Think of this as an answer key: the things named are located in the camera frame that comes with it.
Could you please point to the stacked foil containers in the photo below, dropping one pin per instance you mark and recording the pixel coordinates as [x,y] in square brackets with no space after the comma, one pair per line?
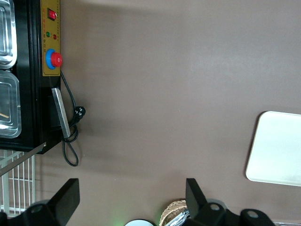
[182,217]

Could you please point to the black appliance yellow panel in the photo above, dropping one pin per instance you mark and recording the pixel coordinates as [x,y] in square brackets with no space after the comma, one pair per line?
[30,94]

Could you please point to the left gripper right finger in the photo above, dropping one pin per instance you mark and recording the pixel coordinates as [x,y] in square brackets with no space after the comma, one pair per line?
[200,212]

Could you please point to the red rocker switch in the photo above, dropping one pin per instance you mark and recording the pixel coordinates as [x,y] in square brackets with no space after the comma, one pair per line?
[51,14]

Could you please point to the thin wooden stick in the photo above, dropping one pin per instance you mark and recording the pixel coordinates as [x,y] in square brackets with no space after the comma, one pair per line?
[4,115]

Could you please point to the cream plastic tray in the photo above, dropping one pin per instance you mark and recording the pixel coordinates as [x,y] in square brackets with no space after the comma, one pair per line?
[277,148]

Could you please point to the grey metal strip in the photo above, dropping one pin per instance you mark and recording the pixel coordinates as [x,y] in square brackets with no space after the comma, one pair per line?
[21,160]

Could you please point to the light oval wicker basket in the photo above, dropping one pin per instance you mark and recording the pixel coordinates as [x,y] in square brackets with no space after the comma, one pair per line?
[170,212]

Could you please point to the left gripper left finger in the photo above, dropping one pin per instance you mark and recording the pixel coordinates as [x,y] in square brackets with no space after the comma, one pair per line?
[63,202]

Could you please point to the steel pan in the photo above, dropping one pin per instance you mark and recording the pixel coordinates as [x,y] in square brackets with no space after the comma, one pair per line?
[9,103]
[7,35]

